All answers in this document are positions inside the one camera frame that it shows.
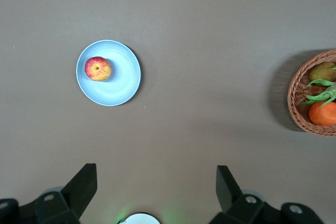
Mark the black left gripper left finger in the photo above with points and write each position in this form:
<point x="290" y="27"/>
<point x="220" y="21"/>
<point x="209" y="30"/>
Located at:
<point x="78" y="190"/>

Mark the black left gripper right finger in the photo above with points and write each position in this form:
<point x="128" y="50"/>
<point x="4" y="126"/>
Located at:
<point x="231" y="192"/>

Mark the red yellow apple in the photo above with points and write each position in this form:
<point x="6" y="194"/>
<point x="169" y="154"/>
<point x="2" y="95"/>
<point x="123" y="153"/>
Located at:
<point x="98" y="68"/>

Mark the brown wicker basket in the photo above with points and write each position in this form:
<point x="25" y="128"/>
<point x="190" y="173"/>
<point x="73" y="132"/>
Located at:
<point x="295" y="103"/>

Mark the light blue round plate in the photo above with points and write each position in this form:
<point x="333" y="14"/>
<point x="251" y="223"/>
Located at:
<point x="123" y="82"/>

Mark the green-brown pear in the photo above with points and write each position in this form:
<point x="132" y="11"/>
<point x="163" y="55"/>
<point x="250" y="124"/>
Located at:
<point x="321" y="71"/>

